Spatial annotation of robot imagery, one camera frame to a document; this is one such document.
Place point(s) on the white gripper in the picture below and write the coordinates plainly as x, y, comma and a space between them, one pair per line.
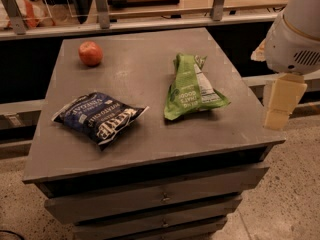
290, 50

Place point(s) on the green rice chip bag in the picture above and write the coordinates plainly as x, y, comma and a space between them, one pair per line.
191, 91

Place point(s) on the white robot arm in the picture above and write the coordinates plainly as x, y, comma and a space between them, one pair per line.
304, 15

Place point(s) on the blue kettle chip bag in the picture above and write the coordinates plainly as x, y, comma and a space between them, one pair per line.
98, 116

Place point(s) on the orange white plastic bag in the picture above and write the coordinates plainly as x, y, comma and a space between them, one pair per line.
33, 15

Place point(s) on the grey drawer cabinet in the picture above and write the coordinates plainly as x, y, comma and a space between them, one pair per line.
160, 180

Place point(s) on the red apple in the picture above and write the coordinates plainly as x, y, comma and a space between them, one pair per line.
90, 53

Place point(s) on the grey metal railing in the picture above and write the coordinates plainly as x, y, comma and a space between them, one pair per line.
95, 17

